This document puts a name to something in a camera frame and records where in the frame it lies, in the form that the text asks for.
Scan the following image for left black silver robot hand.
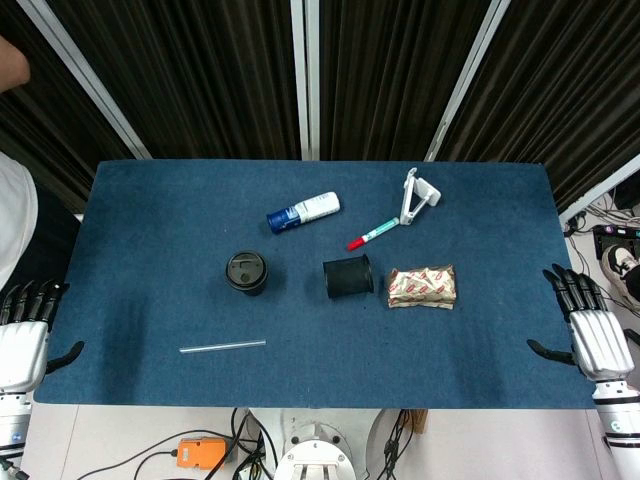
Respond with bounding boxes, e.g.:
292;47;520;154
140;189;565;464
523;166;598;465
0;279;85;394

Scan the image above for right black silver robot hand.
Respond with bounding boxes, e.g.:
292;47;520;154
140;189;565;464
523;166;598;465
527;263;636;385

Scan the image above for clear plastic straw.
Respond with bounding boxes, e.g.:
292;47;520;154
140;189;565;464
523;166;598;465
179;339;267;355

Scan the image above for person's bare forearm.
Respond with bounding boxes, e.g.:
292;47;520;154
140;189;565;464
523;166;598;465
0;35;32;94

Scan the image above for black lidded coffee cup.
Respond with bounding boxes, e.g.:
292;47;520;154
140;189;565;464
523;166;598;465
224;249;271;297

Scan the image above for white black sneaker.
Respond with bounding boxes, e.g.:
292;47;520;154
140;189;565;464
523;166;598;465
601;244;640;297

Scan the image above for black power strip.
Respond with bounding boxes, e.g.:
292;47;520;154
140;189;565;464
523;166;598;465
592;223;640;261

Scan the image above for person's white shirt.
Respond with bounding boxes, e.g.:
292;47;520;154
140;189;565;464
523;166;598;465
0;152;40;292

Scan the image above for beige red printed snack packet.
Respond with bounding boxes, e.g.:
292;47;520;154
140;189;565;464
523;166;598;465
384;264;458;313

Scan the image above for blue table cloth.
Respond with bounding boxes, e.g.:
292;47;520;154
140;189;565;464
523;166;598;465
32;159;599;411

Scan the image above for orange box device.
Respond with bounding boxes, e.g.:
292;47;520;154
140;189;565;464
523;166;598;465
175;437;229;471

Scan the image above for white folding phone stand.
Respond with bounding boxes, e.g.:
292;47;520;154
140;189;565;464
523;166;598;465
398;168;443;227

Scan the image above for green marker with red cap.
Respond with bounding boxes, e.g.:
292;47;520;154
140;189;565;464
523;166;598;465
347;215;401;252

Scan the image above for black mesh pen holder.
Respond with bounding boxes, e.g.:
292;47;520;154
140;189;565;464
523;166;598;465
322;253;376;301

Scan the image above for white robot torso base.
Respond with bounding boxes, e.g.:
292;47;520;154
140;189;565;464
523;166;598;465
247;408;402;480

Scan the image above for white blue spray bottle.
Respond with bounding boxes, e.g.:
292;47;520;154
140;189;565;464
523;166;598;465
265;191;342;236

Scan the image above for dark pleated curtain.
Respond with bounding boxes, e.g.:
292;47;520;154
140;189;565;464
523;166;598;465
0;0;640;216

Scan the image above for white metal frame post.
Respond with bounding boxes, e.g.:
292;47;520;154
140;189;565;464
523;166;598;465
291;0;322;162
17;0;154;161
423;0;512;163
557;153;640;222

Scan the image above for black cable bundle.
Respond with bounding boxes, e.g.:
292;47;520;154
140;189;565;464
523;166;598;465
380;409;417;480

